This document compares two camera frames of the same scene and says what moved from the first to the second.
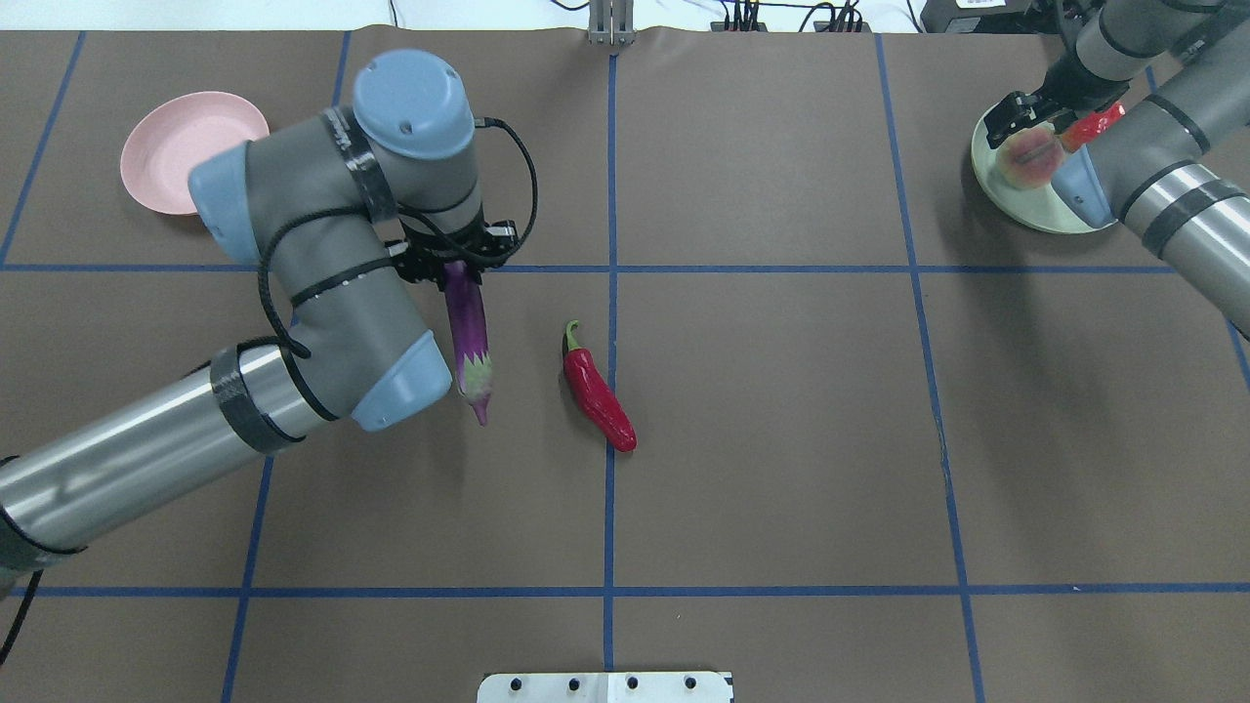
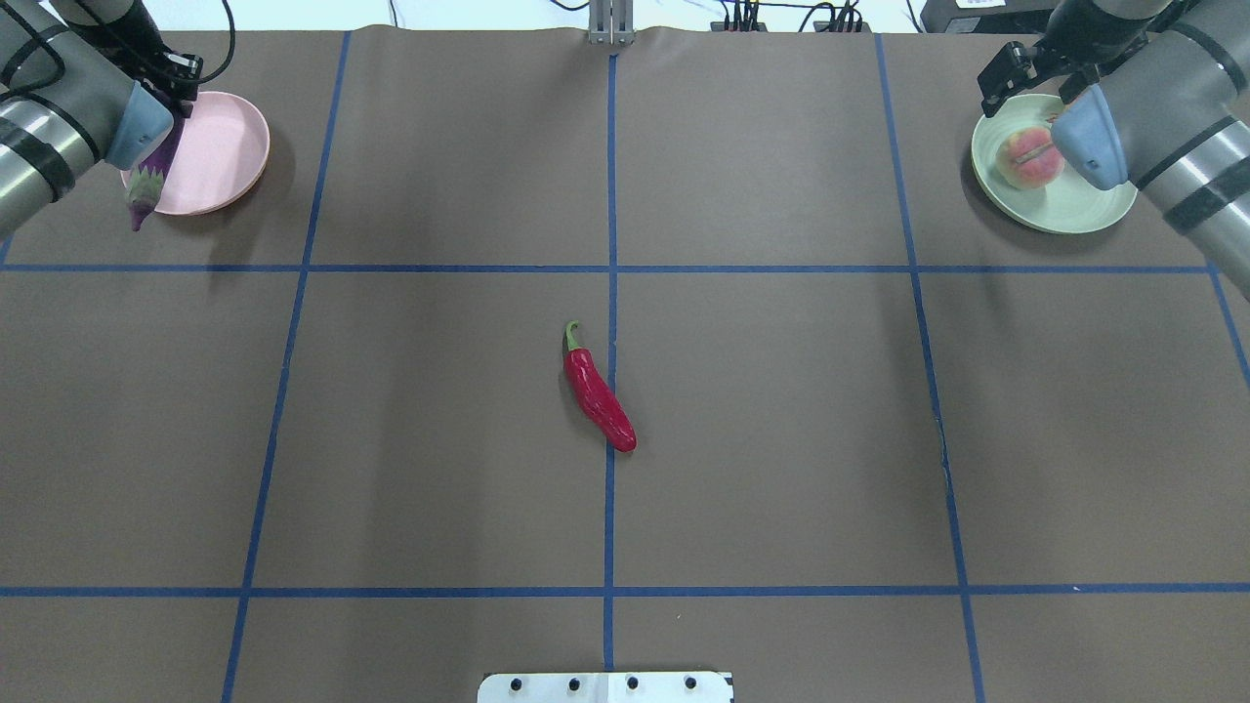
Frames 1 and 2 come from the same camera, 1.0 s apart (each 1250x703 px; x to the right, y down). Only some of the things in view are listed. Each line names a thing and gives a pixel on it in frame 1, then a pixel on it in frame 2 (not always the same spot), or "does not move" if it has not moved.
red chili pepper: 596,396 does not move
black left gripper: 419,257 -> 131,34
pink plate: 178,136 does not move
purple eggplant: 469,326 -> 146,182
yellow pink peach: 1029,158 does not move
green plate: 1037,207 does not move
